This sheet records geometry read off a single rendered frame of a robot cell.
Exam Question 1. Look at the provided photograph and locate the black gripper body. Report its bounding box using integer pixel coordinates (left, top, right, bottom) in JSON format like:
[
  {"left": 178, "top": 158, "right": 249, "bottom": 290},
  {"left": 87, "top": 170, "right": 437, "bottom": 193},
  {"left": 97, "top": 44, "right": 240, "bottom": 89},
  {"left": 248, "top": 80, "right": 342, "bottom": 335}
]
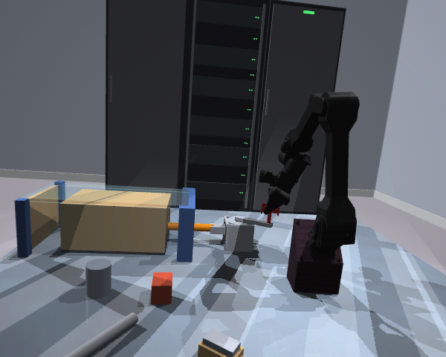
[{"left": 268, "top": 167, "right": 299, "bottom": 205}]

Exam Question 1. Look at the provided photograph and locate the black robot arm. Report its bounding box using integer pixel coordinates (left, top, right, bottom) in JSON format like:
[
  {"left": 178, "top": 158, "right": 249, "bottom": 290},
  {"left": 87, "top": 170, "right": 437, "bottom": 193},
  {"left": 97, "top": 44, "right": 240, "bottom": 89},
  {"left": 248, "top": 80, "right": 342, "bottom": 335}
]
[{"left": 278, "top": 92, "right": 360, "bottom": 257}]

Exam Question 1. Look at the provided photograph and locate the grey cylinder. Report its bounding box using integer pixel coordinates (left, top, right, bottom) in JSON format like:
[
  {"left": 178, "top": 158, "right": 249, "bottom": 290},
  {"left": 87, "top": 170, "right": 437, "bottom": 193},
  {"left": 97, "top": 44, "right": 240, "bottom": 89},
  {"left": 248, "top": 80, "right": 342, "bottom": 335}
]
[{"left": 85, "top": 259, "right": 112, "bottom": 299}]

